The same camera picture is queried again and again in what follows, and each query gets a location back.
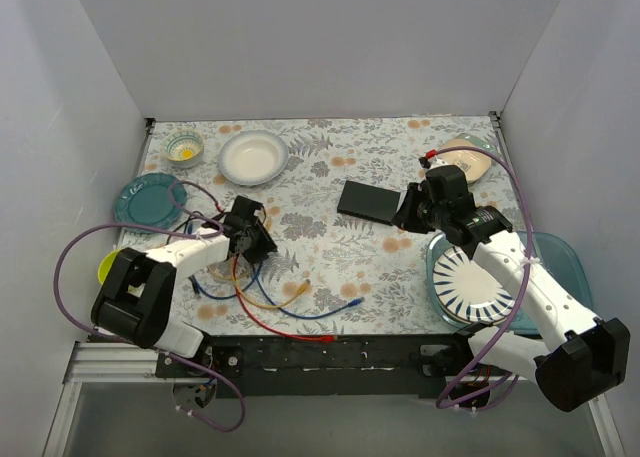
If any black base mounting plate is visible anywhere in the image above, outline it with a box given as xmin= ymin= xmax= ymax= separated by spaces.
xmin=154 ymin=334 xmax=516 ymax=401

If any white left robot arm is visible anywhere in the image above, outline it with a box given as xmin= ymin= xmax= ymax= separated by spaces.
xmin=91 ymin=196 xmax=277 ymax=377

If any teal scalloped plate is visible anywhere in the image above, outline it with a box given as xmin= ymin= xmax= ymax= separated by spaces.
xmin=113 ymin=172 xmax=188 ymax=229

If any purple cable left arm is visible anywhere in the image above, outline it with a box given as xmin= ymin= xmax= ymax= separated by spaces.
xmin=53 ymin=179 xmax=248 ymax=432

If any black network switch box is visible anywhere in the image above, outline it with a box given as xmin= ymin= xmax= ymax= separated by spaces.
xmin=337 ymin=180 xmax=401 ymax=226

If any yellow ethernet cable port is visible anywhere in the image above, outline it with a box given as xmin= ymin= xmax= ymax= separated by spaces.
xmin=208 ymin=256 xmax=312 ymax=310

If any floral patterned tablecloth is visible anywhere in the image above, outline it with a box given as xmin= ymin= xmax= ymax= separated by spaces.
xmin=142 ymin=116 xmax=500 ymax=335

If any blue ethernet cable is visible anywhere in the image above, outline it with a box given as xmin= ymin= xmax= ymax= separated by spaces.
xmin=249 ymin=261 xmax=365 ymax=321

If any small patterned bowl yellow centre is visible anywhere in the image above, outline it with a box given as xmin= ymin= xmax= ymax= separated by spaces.
xmin=162 ymin=129 xmax=205 ymax=169

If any aluminium frame rail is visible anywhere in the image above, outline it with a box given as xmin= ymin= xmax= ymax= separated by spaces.
xmin=45 ymin=335 xmax=624 ymax=456

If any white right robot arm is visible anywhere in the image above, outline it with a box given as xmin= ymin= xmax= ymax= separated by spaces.
xmin=392 ymin=165 xmax=631 ymax=412

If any blue striped round plate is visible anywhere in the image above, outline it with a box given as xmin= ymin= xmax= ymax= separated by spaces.
xmin=431 ymin=247 xmax=515 ymax=323

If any lime green bowl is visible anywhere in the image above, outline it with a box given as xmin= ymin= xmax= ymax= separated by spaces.
xmin=97 ymin=249 xmax=120 ymax=285

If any transparent blue plastic tray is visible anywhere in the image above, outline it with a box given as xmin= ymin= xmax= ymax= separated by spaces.
xmin=426 ymin=232 xmax=593 ymax=328

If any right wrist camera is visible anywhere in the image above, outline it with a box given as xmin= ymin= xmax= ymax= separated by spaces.
xmin=419 ymin=151 xmax=447 ymax=171

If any white shallow bowl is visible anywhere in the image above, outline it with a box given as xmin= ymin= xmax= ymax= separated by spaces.
xmin=218 ymin=131 xmax=289 ymax=186

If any cream square bowl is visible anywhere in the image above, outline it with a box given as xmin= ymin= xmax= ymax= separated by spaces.
xmin=438 ymin=138 xmax=491 ymax=184

